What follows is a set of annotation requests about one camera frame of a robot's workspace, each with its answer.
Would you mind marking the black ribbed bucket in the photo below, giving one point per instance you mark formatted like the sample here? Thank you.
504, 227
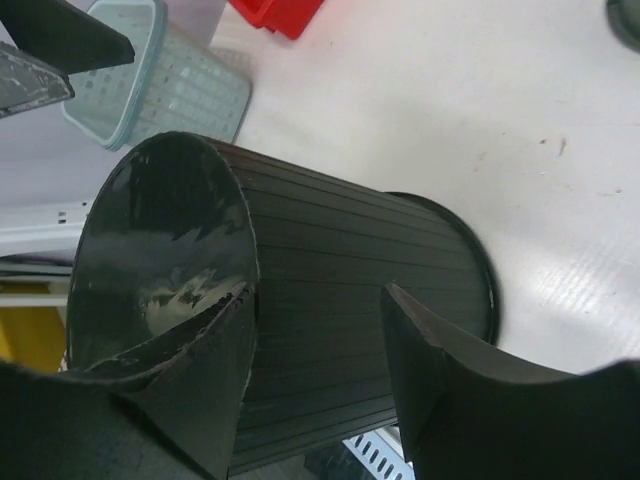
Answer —
183, 218

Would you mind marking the light blue perforated basket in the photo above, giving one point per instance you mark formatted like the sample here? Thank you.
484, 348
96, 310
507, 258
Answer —
174, 83

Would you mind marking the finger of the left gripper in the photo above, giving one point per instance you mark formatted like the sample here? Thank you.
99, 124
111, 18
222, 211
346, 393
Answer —
63, 36
28, 83

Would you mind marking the dark grey plastic tub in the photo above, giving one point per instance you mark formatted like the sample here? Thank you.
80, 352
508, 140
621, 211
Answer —
623, 20

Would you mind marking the white slotted cable duct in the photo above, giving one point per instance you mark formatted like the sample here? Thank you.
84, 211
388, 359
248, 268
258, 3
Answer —
381, 454

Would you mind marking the red plastic tray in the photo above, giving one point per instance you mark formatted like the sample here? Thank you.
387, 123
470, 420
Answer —
287, 17

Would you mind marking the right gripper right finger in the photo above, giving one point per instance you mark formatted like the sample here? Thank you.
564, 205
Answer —
467, 410

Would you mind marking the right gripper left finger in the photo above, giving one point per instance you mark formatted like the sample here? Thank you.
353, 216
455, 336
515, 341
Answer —
167, 408

